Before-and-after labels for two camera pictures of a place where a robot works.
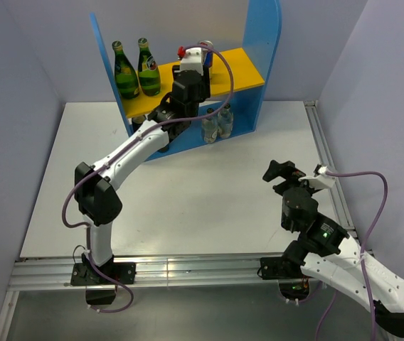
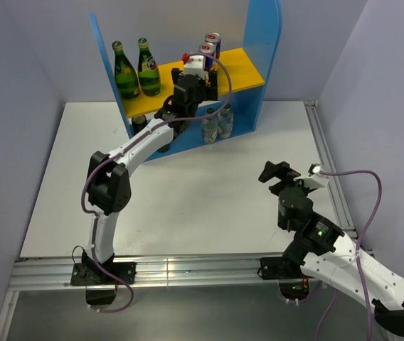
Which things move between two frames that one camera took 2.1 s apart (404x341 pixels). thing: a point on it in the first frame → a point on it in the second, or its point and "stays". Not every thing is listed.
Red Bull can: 205,43 → 215,39
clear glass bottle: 225,121 stays
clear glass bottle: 210,127 stays
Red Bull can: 208,60 stays
